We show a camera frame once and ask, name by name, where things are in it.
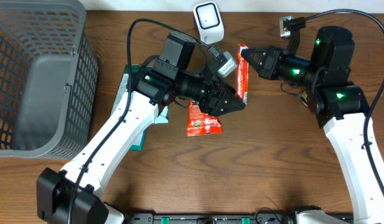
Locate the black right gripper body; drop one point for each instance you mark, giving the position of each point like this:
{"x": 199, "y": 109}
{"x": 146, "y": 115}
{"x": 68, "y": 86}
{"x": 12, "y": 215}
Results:
{"x": 293, "y": 69}

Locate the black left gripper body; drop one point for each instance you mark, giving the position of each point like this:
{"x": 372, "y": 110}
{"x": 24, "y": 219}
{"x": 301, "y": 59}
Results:
{"x": 206, "y": 94}

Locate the red tube snack pack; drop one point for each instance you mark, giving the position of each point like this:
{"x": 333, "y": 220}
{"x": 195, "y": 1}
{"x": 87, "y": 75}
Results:
{"x": 242, "y": 75}

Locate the red snack bag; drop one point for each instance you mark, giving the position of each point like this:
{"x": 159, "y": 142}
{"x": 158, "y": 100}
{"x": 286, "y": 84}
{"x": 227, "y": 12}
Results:
{"x": 200, "y": 124}

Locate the mint green wipes pack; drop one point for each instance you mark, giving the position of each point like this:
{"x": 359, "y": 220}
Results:
{"x": 163, "y": 117}

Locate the green white package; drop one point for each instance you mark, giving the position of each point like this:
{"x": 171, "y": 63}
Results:
{"x": 123, "y": 90}

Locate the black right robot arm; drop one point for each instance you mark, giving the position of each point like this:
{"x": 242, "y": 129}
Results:
{"x": 340, "y": 108}

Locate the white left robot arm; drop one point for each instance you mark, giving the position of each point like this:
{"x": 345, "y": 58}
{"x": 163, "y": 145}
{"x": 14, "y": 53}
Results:
{"x": 73, "y": 195}

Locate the white barcode scanner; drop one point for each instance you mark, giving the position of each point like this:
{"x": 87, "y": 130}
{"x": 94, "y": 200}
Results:
{"x": 208, "y": 22}

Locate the grey plastic shopping basket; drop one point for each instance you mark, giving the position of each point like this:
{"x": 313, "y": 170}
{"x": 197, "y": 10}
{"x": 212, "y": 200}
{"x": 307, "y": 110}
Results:
{"x": 48, "y": 79}

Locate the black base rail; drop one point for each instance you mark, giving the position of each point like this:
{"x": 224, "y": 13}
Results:
{"x": 148, "y": 218}

